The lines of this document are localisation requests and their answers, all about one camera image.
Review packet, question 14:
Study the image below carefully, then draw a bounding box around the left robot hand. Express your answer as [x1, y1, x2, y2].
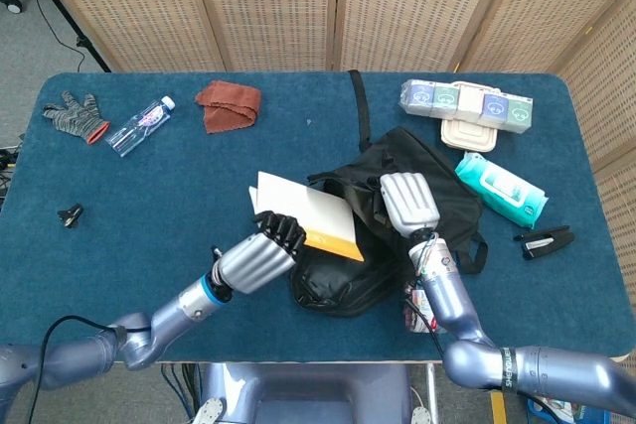
[214, 211, 307, 295]

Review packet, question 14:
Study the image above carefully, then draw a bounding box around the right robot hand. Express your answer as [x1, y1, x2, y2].
[367, 172, 442, 238]

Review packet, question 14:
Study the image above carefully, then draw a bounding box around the white box with yellow edge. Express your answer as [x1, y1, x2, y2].
[247, 171, 366, 263]

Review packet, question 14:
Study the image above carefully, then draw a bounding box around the black backpack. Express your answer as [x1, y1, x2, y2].
[290, 70, 489, 319]

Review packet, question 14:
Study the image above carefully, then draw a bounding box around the beige lidded lunch box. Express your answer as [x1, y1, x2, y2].
[438, 117, 500, 153]

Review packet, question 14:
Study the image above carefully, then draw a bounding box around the teal wet wipes pack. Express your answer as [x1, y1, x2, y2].
[454, 151, 551, 230]

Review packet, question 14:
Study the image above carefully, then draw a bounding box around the blue table cloth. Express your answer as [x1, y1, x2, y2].
[0, 71, 636, 364]

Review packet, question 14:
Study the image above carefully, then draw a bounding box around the multipack of tissue packets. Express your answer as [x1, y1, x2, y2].
[398, 78, 536, 136]

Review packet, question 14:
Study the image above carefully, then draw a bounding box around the clear jar of binder clips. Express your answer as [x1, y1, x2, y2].
[402, 280, 448, 335]

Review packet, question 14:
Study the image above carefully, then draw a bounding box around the black stapler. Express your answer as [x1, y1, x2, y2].
[513, 224, 576, 261]

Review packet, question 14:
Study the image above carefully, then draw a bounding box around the blue-grey robot torso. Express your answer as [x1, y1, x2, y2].
[191, 362, 433, 424]

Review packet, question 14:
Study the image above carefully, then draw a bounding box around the brown folded cloth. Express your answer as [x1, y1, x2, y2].
[194, 79, 262, 136]

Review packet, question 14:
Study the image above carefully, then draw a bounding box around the clear plastic water bottle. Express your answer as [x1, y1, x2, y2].
[104, 95, 177, 158]

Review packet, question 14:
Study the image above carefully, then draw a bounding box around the small black binder clip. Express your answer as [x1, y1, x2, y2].
[56, 203, 84, 229]

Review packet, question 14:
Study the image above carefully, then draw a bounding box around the striped grey work glove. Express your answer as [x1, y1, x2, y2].
[42, 90, 111, 146]

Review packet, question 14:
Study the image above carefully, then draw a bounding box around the wicker folding screen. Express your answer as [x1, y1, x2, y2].
[22, 0, 636, 395]

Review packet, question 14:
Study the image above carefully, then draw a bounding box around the black wheeled stand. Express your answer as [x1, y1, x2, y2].
[0, 0, 111, 72]

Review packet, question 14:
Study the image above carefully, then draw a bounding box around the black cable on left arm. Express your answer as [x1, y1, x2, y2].
[27, 314, 125, 424]

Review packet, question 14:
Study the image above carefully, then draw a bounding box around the black floor cable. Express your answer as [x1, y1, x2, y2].
[33, 0, 89, 72]

